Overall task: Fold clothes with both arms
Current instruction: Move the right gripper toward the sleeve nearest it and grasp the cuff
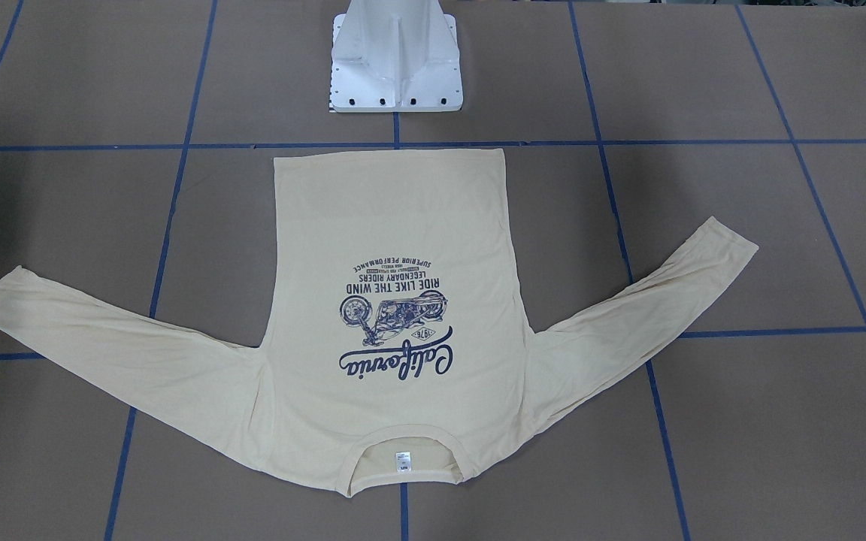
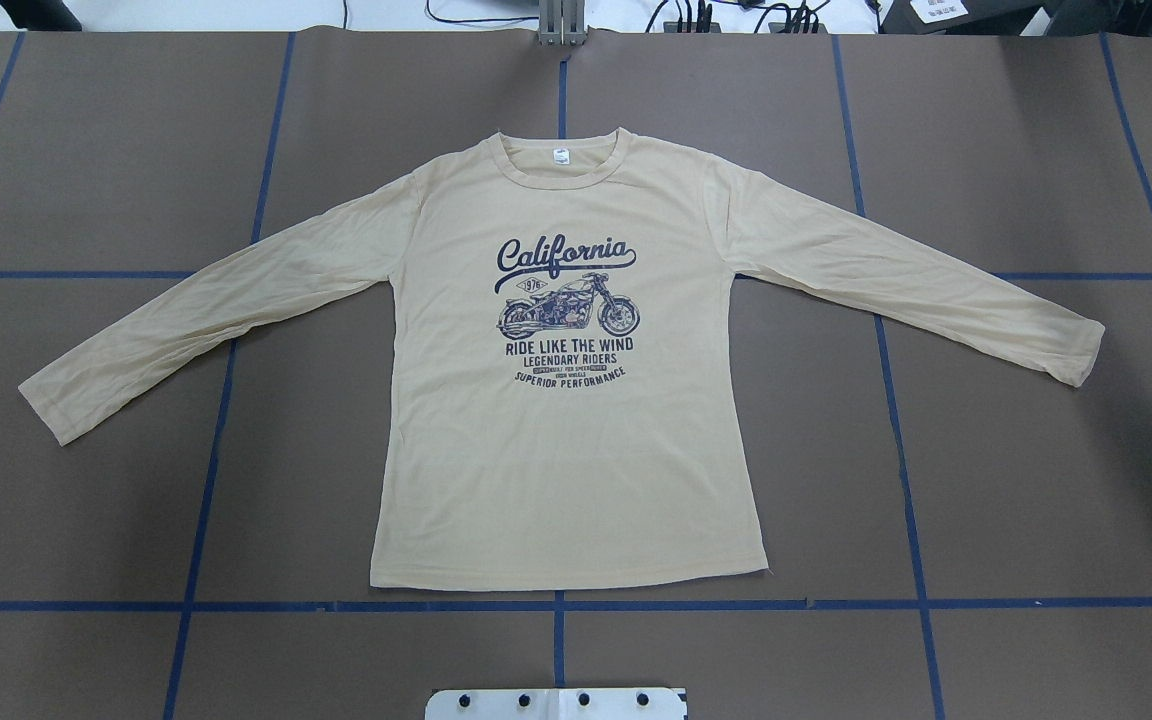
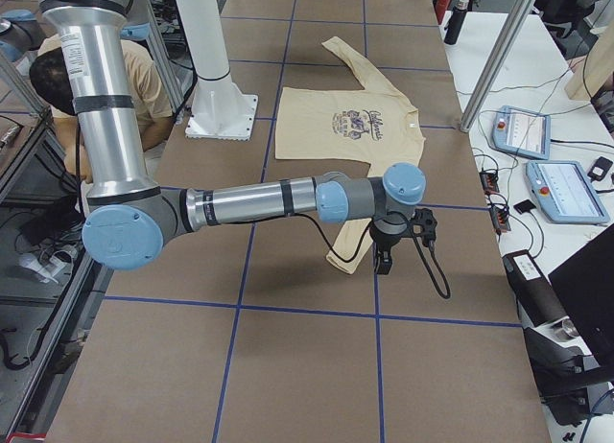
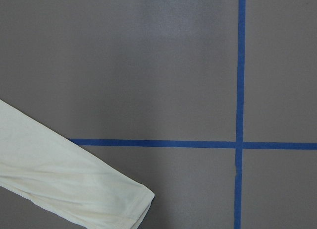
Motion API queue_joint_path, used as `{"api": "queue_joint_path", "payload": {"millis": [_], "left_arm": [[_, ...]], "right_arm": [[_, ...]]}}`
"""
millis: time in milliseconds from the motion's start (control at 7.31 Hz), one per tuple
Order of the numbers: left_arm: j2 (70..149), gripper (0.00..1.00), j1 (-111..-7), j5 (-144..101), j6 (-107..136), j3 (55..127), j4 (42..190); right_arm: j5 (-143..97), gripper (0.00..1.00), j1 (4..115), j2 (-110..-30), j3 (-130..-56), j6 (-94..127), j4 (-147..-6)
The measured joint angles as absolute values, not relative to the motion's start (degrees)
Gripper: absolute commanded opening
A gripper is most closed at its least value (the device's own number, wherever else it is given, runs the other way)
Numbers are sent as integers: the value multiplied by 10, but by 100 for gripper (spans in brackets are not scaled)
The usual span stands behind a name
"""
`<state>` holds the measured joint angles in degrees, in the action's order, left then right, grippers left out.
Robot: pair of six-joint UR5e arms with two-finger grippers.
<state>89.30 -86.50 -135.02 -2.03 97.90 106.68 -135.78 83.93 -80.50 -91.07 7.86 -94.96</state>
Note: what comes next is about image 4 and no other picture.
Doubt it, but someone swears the cream long-sleeve printed shirt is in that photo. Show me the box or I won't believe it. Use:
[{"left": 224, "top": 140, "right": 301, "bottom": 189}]
[{"left": 0, "top": 102, "right": 155, "bottom": 229}]

